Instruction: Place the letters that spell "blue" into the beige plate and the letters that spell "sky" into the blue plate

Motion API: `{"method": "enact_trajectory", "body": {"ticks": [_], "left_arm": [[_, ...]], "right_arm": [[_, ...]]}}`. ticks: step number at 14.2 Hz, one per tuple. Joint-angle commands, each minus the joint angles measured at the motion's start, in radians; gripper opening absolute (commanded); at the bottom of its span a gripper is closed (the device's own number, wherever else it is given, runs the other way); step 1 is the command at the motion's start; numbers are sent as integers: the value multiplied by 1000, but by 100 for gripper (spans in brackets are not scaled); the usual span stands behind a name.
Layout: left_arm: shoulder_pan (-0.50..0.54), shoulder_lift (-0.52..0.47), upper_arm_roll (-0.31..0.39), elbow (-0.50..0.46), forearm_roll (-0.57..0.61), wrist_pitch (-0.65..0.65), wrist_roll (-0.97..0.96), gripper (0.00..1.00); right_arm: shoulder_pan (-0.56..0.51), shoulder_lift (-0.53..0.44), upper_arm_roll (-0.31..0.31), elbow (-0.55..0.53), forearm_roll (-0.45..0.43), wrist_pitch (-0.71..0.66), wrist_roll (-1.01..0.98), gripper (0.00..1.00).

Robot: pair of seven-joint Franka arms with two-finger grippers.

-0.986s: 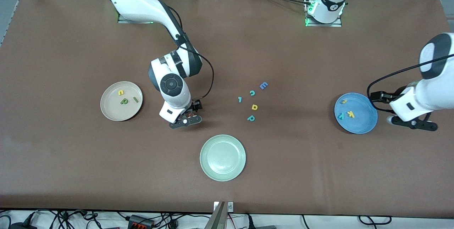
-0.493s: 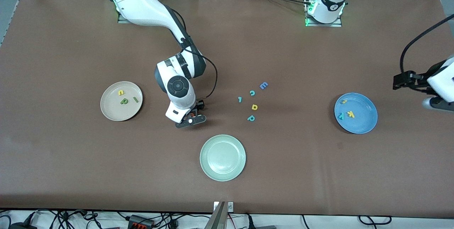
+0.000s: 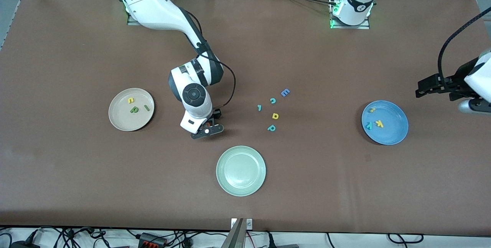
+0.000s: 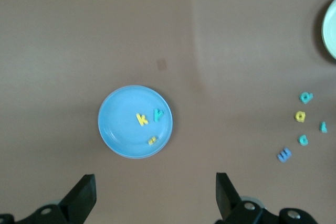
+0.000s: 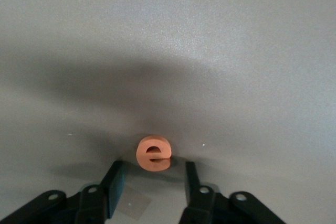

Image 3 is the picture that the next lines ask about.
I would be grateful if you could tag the blue plate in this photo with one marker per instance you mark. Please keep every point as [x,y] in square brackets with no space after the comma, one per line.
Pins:
[389,133]

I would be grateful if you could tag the beige brown plate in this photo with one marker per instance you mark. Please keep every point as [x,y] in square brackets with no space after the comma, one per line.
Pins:
[122,119]

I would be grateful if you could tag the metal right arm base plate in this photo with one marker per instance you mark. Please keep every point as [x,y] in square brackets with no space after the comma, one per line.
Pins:
[131,20]

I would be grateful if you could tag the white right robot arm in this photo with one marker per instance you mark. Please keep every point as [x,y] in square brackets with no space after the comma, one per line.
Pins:
[153,6]

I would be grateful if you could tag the yellow letter K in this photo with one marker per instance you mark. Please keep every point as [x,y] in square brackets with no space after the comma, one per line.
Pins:
[379,123]

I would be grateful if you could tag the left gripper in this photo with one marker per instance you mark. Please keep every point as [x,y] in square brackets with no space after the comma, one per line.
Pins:
[459,81]

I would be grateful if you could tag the green letter P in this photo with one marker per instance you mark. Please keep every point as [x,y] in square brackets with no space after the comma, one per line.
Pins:
[134,109]

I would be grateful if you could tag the black orange power strip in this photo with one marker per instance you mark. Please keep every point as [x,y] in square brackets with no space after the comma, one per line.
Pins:
[151,239]

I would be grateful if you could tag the white post bracket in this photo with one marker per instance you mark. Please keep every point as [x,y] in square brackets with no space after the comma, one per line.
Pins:
[249,224]

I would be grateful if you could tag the pale green plate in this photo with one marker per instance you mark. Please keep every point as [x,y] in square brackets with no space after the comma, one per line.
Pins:
[241,171]

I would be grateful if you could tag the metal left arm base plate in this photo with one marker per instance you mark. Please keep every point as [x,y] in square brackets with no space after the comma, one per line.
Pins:
[360,27]

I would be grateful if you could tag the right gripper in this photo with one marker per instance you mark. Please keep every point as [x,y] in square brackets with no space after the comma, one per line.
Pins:
[216,114]

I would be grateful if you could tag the aluminium camera post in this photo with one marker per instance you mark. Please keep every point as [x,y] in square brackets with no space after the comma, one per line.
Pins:
[234,236]

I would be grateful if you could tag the blue letter E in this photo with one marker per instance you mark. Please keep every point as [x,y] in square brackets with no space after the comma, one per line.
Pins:
[285,93]

